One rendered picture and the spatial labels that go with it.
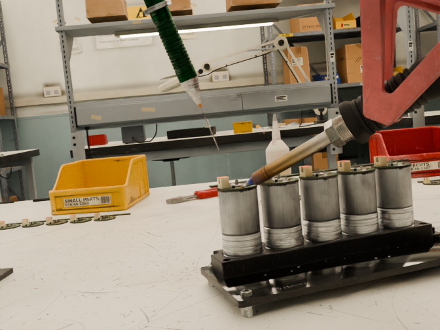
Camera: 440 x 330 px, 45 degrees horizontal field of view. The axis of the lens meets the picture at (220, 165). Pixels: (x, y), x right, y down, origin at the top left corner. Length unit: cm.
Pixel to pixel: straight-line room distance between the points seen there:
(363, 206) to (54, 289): 21
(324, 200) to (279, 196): 3
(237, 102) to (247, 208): 236
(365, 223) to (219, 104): 234
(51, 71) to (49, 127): 49
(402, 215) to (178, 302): 16
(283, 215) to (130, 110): 237
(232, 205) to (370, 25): 13
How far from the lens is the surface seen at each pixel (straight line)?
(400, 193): 37
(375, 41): 27
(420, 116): 293
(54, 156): 495
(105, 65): 487
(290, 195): 32
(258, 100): 268
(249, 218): 32
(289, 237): 33
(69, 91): 277
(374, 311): 29
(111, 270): 41
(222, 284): 31
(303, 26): 444
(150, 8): 30
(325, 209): 34
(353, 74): 459
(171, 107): 266
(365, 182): 35
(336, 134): 28
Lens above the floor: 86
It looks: 5 degrees down
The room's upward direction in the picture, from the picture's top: 5 degrees counter-clockwise
